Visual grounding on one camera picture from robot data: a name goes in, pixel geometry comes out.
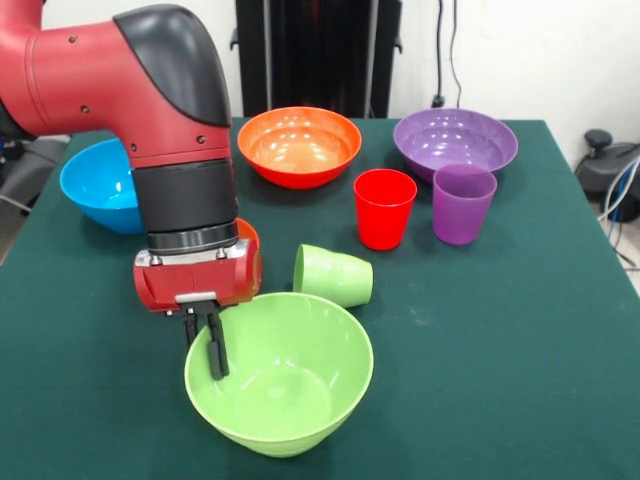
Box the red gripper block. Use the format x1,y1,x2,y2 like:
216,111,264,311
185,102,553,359
132,239,264,381

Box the large green bowl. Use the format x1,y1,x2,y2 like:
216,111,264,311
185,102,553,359
184,292,375,459

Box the small orange bowl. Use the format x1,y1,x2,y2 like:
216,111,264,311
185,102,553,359
233,217,263,252

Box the green cup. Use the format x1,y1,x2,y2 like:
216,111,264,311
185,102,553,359
292,243,375,309

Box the blue bowl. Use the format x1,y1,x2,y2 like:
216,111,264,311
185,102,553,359
59,138,147,235

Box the large orange bowl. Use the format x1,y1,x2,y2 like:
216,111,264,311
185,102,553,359
236,105,363,190

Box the red cup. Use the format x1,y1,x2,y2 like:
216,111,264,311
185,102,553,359
353,168,419,252

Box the purple cup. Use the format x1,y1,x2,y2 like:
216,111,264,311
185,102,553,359
432,163,499,247

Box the dark green tablecloth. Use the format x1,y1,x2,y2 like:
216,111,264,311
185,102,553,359
0,115,640,480

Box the large purple bowl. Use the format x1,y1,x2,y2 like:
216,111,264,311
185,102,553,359
392,107,520,185

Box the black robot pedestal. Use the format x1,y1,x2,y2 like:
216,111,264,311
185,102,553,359
229,0,404,119

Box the black wall cable with plug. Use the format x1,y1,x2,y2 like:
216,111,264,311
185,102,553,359
430,0,447,108

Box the thin black wall cable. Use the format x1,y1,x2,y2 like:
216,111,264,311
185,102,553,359
449,0,464,110

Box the blue and white cables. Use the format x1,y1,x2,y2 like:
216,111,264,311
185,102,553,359
597,159,640,271

